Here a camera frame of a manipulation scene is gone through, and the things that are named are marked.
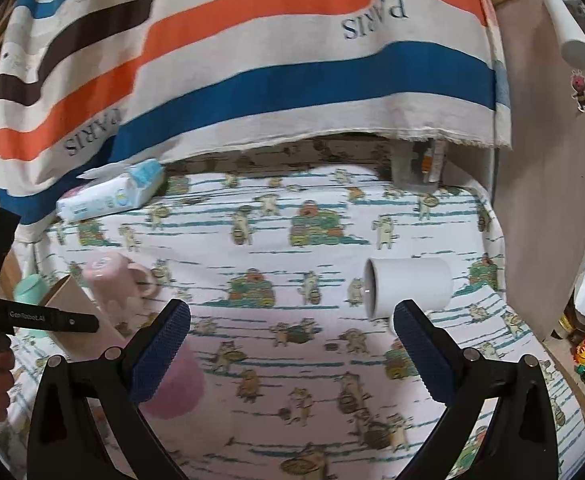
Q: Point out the pink ceramic mug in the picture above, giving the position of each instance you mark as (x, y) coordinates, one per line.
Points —
(119, 285)

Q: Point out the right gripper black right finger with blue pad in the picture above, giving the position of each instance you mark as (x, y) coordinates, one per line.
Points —
(520, 442)

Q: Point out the wet wipes pack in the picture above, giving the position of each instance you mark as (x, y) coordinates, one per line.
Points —
(109, 190)

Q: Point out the cartoon print tablecloth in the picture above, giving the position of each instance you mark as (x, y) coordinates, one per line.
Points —
(272, 270)

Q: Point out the beige cardboard box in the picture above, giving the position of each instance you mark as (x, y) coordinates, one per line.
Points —
(85, 332)

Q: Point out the mint green cup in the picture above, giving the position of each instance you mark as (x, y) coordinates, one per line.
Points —
(31, 290)

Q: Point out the pink round cup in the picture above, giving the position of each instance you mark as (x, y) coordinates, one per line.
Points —
(181, 388)

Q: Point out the cartoon bear sticker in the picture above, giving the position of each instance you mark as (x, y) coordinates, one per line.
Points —
(577, 83)

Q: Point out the white cylindrical handle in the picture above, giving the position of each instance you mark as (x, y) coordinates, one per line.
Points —
(570, 36)

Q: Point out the brown wooden board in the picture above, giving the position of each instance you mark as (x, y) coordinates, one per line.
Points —
(540, 188)

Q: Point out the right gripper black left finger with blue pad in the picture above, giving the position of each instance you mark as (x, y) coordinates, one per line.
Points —
(64, 442)

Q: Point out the white ceramic mug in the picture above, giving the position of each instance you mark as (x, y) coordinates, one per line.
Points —
(387, 282)

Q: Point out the striped Paris towel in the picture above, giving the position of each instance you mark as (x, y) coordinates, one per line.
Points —
(90, 83)

